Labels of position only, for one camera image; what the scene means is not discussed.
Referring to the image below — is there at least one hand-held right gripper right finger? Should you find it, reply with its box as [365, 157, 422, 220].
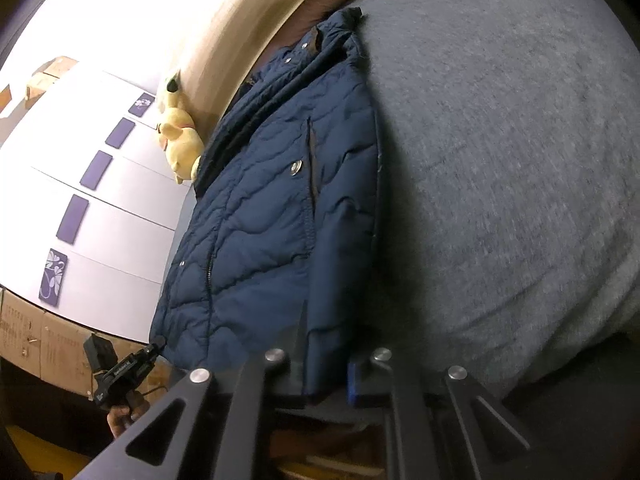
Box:
[347, 347, 546, 480]

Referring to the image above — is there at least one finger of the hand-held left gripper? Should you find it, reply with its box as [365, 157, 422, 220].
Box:
[142, 337, 168, 361]

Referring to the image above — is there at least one white wardrobe with purple panels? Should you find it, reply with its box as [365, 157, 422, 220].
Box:
[0, 57, 196, 346]

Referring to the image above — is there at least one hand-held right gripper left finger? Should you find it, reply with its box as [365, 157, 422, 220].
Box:
[75, 347, 306, 480]

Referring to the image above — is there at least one navy quilted jacket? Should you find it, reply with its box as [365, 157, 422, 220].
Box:
[148, 7, 386, 398]

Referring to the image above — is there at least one bed with grey sheet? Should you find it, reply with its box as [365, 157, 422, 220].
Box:
[310, 0, 640, 401]

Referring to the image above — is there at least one pink pillow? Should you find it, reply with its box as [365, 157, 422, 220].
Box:
[257, 0, 356, 68]

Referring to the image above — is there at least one person's left hand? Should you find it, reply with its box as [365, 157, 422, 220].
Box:
[107, 402, 151, 441]

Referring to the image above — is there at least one large cardboard box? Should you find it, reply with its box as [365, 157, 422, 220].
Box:
[0, 287, 176, 401]

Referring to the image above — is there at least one yellow plush toy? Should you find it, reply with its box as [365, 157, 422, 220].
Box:
[156, 74, 206, 185]

